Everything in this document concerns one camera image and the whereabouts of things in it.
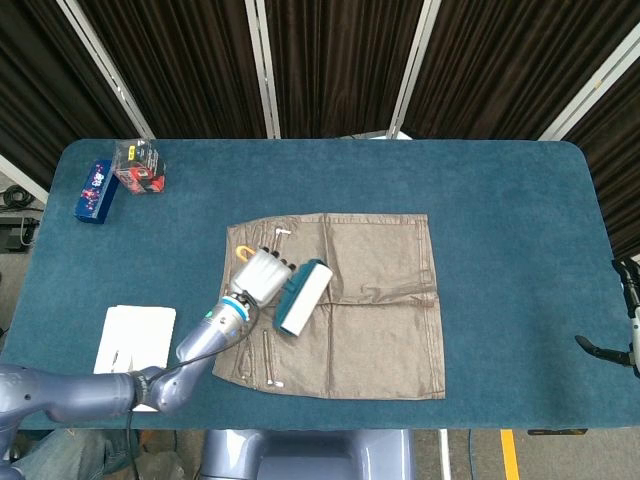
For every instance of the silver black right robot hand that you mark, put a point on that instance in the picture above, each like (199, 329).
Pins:
(636, 340)

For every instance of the brown curtain screen panel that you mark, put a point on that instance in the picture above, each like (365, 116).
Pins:
(500, 65)
(620, 150)
(340, 65)
(40, 75)
(190, 65)

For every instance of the black electronic device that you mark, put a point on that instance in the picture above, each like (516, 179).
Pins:
(15, 232)

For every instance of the white spiral notebook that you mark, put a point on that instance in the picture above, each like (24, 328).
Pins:
(135, 335)

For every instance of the grey-blue robot torso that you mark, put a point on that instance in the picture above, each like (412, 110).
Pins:
(310, 455)

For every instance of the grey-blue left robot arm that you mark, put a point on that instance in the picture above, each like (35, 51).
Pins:
(210, 340)

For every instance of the clear box with red items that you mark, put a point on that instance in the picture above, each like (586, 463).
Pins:
(142, 172)

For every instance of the blue velvet table cover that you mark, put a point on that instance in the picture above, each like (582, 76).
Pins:
(450, 175)

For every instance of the dark blue printed carton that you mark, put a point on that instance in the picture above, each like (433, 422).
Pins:
(95, 192)

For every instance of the person's blue jeans leg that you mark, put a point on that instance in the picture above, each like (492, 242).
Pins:
(65, 455)

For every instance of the yellow floor tape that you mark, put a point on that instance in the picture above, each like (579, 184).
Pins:
(509, 455)

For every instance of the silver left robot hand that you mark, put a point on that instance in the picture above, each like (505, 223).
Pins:
(262, 280)

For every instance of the white screen foot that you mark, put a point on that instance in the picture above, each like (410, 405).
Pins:
(390, 135)

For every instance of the white table leg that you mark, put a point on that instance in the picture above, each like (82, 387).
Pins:
(444, 455)

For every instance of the brown shiny zip skirt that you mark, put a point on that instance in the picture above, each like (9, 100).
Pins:
(380, 325)

